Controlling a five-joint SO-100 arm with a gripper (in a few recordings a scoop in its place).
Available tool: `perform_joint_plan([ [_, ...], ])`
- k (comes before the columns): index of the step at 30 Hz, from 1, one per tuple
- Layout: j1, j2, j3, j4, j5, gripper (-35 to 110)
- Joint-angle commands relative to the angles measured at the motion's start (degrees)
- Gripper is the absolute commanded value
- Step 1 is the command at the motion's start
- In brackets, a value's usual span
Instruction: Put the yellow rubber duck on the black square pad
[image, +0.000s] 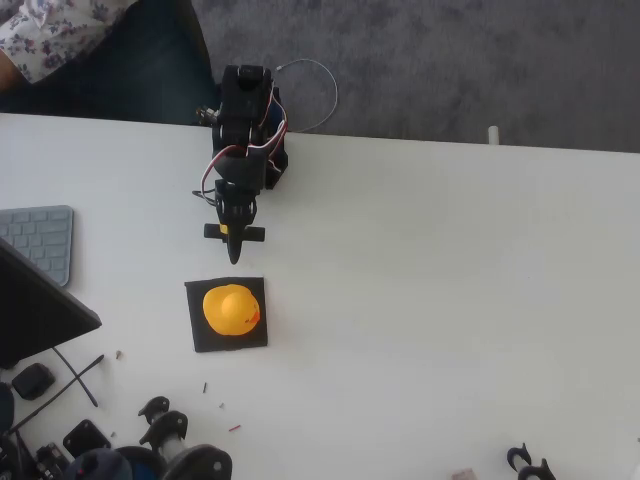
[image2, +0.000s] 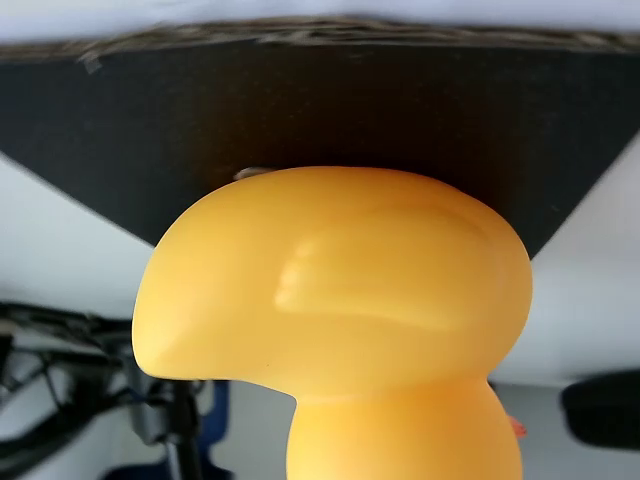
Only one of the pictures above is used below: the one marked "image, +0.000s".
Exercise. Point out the yellow rubber duck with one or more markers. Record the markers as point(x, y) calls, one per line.
point(230, 310)

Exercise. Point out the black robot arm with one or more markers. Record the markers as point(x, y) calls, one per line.
point(245, 115)

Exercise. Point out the bare forearm of person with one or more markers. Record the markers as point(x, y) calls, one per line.
point(9, 72)

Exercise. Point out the black cardboard square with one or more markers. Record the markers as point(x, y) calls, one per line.
point(250, 341)

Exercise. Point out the metal table clamp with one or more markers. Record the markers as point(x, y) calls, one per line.
point(205, 115)

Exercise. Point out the person in floral shirt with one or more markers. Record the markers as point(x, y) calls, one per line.
point(140, 75)

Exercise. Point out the small black printed trigger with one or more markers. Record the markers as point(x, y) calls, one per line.
point(155, 406)

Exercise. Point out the long thin black stick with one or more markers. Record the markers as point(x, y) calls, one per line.
point(95, 362)

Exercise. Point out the grey keyboard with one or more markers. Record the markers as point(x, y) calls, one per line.
point(40, 235)

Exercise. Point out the grey metal tube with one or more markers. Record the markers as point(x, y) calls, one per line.
point(175, 446)

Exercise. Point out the black laptop corner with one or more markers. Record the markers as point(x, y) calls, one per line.
point(35, 315)

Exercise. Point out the large black printed base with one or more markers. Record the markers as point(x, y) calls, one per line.
point(200, 462)

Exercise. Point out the blue plastic part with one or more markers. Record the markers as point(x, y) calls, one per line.
point(145, 467)

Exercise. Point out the small black box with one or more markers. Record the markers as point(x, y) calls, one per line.
point(34, 381)

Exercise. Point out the floral shirt of person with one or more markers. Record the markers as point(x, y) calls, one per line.
point(55, 35)

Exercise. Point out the navy round cap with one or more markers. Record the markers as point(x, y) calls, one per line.
point(100, 467)

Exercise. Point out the dark blue round object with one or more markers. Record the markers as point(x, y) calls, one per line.
point(5, 407)

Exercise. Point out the black electronics board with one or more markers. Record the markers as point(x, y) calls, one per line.
point(50, 457)

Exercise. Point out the black printed hook part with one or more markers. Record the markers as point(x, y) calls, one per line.
point(512, 457)

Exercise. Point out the black printed clamp part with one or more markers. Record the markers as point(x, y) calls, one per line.
point(542, 472)

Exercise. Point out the black square bracket plate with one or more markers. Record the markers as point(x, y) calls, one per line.
point(85, 440)

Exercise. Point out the white post at table edge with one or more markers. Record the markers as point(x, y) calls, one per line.
point(494, 136)

